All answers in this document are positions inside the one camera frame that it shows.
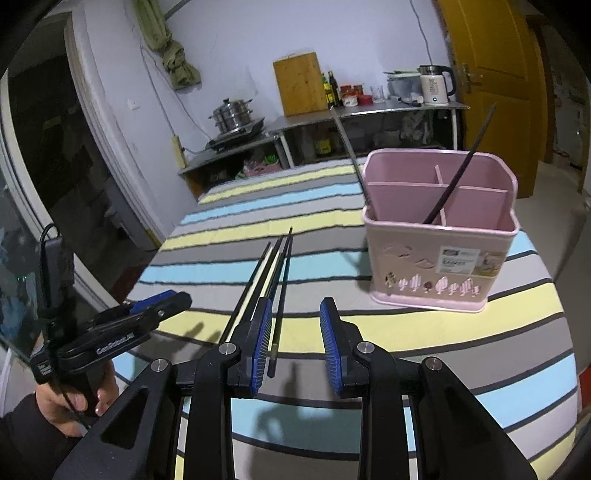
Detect white door frame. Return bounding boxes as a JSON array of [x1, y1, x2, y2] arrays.
[[0, 14, 178, 324]]

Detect steel steamer pot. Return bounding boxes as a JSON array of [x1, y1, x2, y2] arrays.
[[209, 98, 254, 134]]

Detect clear plastic container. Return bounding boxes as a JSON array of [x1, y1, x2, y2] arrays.
[[387, 74, 423, 100]]

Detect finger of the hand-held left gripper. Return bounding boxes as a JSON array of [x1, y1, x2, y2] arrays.
[[134, 292, 193, 334], [88, 290, 181, 327]]

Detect metal chopstick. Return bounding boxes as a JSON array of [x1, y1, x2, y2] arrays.
[[329, 107, 377, 217]]

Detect green hanging cloth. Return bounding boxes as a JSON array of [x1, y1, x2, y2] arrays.
[[135, 0, 201, 90]]

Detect striped tablecloth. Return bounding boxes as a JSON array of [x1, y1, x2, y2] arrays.
[[113, 159, 580, 480]]

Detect green pink packets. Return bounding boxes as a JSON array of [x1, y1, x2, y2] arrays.
[[238, 154, 282, 178]]

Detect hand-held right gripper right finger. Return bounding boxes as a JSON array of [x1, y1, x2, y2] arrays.
[[320, 296, 539, 480]]

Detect pink utensil holder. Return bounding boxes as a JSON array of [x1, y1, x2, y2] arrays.
[[361, 148, 520, 315]]

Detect yellow wooden door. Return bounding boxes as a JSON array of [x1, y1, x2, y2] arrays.
[[436, 0, 548, 164]]

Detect white electric kettle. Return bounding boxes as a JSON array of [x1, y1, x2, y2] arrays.
[[419, 65, 457, 107]]

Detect person's left forearm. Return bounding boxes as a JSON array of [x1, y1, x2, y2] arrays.
[[0, 391, 88, 480]]

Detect black chopstick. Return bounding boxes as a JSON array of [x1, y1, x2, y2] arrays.
[[225, 242, 272, 344], [264, 226, 294, 302], [248, 237, 283, 322], [424, 104, 497, 225], [268, 235, 293, 377]]

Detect hanging wall cable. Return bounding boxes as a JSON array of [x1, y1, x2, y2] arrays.
[[409, 0, 435, 68]]

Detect low steel stand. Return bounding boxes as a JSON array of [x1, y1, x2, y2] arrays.
[[178, 134, 282, 199]]

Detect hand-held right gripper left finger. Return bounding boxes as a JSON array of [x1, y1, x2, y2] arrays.
[[53, 298, 278, 480]]

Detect wooden cutting board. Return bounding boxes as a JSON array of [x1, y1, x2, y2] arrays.
[[272, 52, 329, 117]]

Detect person's left hand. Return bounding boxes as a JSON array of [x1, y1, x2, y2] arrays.
[[33, 359, 122, 438]]

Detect steel kitchen counter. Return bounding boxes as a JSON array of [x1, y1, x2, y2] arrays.
[[265, 100, 469, 169]]

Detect grey plastic bag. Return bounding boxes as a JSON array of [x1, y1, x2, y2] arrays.
[[399, 113, 432, 144]]

